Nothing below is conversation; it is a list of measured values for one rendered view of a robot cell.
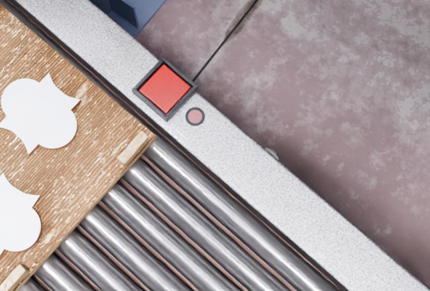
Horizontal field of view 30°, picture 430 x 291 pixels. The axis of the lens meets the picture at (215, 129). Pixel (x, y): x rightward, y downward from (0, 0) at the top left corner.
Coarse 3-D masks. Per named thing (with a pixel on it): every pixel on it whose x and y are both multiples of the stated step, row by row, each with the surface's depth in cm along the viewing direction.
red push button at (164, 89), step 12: (156, 72) 130; (168, 72) 130; (144, 84) 129; (156, 84) 129; (168, 84) 129; (180, 84) 129; (156, 96) 128; (168, 96) 128; (180, 96) 129; (168, 108) 128
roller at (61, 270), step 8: (56, 256) 124; (48, 264) 122; (56, 264) 123; (64, 264) 124; (40, 272) 122; (48, 272) 122; (56, 272) 122; (64, 272) 122; (72, 272) 123; (48, 280) 122; (56, 280) 122; (64, 280) 122; (72, 280) 122; (80, 280) 123; (56, 288) 122; (64, 288) 122; (72, 288) 122; (80, 288) 122; (88, 288) 123
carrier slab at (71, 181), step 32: (0, 32) 130; (32, 32) 130; (0, 64) 129; (32, 64) 129; (64, 64) 129; (0, 96) 128; (96, 96) 128; (96, 128) 126; (128, 128) 126; (0, 160) 125; (32, 160) 125; (64, 160) 125; (96, 160) 125; (32, 192) 124; (64, 192) 124; (96, 192) 124; (64, 224) 122; (32, 256) 121
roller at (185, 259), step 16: (112, 192) 125; (128, 192) 126; (112, 208) 126; (128, 208) 125; (144, 208) 125; (128, 224) 125; (144, 224) 124; (160, 224) 125; (160, 240) 124; (176, 240) 124; (176, 256) 123; (192, 256) 123; (192, 272) 122; (208, 272) 122; (208, 288) 122; (224, 288) 122
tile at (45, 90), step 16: (32, 80) 127; (48, 80) 127; (16, 96) 126; (32, 96) 126; (48, 96) 126; (64, 96) 126; (16, 112) 126; (32, 112) 126; (48, 112) 126; (64, 112) 126; (0, 128) 126; (16, 128) 125; (32, 128) 125; (48, 128) 125; (64, 128) 125; (32, 144) 124; (48, 144) 124; (64, 144) 124
